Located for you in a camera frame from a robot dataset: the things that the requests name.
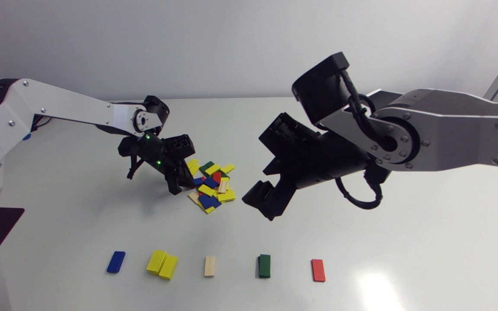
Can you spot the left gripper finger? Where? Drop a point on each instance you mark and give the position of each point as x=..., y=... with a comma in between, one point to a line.
x=174, y=183
x=188, y=177

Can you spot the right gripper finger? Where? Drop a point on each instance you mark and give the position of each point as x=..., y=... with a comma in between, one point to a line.
x=268, y=201
x=273, y=166

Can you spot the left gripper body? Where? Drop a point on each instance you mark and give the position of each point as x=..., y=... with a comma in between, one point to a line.
x=154, y=151

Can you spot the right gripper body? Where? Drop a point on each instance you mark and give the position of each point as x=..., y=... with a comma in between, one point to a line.
x=327, y=160

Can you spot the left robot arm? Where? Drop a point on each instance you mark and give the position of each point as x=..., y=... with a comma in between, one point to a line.
x=59, y=103

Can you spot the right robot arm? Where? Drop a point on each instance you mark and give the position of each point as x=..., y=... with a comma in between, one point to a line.
x=448, y=125

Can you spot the yellow wooden block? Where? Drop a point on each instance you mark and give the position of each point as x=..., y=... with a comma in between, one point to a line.
x=156, y=261
x=209, y=210
x=195, y=170
x=192, y=163
x=212, y=169
x=207, y=190
x=226, y=196
x=228, y=168
x=169, y=268

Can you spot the blue wooden block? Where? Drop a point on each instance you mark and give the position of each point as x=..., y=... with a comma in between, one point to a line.
x=205, y=201
x=198, y=181
x=211, y=182
x=217, y=203
x=116, y=261

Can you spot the pale wooden block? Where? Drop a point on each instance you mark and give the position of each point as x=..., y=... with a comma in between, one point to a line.
x=209, y=266
x=193, y=197
x=222, y=186

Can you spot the pile of wooden blocks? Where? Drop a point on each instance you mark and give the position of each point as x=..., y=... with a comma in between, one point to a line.
x=228, y=183

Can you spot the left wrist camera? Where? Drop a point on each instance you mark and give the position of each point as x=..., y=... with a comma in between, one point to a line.
x=180, y=147

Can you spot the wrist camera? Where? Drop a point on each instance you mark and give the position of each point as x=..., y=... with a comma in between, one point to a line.
x=180, y=147
x=285, y=131

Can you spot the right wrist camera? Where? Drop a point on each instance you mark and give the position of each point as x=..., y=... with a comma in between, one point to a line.
x=285, y=131

